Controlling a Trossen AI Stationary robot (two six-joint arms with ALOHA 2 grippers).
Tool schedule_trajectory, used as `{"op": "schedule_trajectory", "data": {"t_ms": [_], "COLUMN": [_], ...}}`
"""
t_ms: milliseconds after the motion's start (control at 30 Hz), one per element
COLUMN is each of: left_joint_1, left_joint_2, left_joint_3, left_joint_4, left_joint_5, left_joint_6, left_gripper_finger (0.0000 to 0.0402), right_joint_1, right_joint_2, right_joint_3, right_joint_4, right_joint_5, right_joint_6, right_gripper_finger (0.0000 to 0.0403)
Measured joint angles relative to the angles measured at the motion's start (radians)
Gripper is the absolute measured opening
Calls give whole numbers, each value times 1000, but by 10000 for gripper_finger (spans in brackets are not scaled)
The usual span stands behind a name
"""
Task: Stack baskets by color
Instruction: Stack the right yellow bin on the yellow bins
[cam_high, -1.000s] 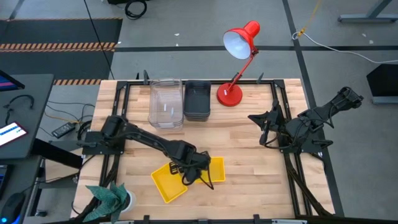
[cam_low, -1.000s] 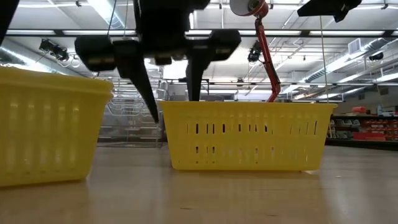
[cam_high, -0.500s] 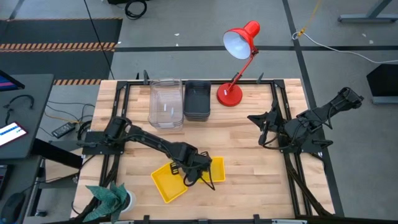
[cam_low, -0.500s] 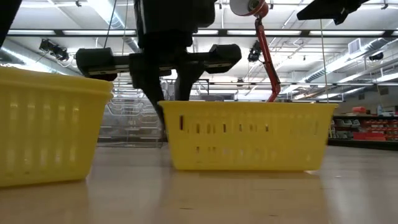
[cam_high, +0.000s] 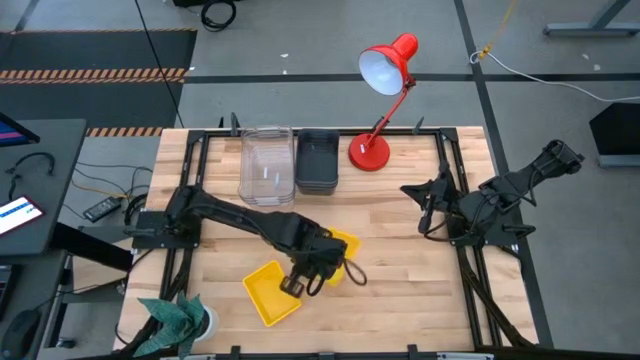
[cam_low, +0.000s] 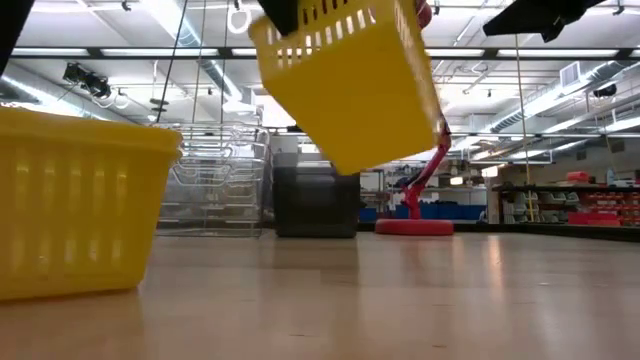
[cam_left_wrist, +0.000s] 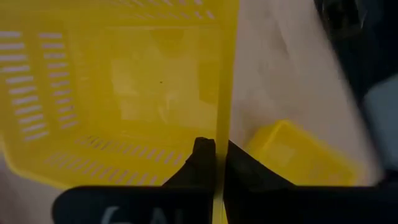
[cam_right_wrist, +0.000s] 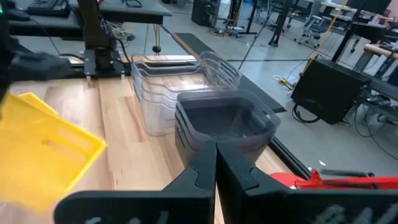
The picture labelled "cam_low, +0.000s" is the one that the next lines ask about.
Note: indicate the black overhead frame beam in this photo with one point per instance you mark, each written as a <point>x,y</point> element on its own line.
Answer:
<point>150,52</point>

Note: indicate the red desk lamp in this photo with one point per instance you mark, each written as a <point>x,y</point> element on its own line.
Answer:
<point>415,227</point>

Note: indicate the silver ceiling air duct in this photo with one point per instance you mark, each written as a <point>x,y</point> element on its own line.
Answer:
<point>50,100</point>

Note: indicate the blue storage bins row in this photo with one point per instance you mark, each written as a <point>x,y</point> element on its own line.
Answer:
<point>450,211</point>

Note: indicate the dark background shelf unit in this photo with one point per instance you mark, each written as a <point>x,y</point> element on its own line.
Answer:
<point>540,189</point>

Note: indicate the large yellow slotted plastic basket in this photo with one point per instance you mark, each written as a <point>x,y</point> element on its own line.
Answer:
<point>75,210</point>

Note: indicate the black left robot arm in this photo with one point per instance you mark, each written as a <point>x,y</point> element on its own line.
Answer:
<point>12,25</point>

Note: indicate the black plastic basket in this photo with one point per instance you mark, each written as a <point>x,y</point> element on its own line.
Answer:
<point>315,205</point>

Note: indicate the red storage bins shelf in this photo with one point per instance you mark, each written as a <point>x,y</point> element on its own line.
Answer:
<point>610,207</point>

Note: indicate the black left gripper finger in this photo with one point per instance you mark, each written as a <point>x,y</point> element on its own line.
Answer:
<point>282,15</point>

